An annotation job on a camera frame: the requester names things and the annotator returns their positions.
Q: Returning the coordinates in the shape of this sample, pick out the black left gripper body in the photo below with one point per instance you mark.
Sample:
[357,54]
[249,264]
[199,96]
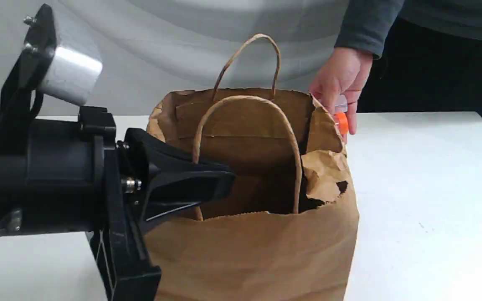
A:
[116,242]

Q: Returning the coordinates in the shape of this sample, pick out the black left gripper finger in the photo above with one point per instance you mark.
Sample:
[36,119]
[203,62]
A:
[163,181]

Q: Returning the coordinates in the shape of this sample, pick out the brown paper bag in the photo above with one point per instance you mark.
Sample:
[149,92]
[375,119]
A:
[287,232]

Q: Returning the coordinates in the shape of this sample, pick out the clear bottle with orange cap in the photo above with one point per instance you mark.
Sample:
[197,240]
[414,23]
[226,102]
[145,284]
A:
[340,117]

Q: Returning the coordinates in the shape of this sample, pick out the grey sleeved forearm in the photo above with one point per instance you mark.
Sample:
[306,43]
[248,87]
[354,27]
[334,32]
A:
[366,25]

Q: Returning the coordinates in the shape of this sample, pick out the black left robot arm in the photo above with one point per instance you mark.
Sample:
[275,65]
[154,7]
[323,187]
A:
[60,176]

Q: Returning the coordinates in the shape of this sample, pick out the person's hand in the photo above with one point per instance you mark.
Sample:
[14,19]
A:
[344,75]

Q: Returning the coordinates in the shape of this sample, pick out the silver camera on bracket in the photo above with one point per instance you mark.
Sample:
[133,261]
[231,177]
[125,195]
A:
[58,59]

